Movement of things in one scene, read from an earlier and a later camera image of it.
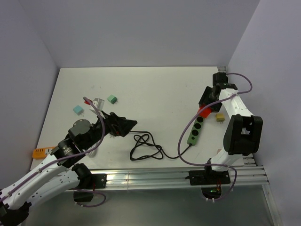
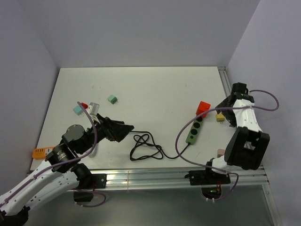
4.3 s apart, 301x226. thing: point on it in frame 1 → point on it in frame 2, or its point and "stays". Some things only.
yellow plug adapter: (220, 117) stays
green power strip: (195, 131) stays
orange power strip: (42, 152) stays
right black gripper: (205, 98) → (231, 119)
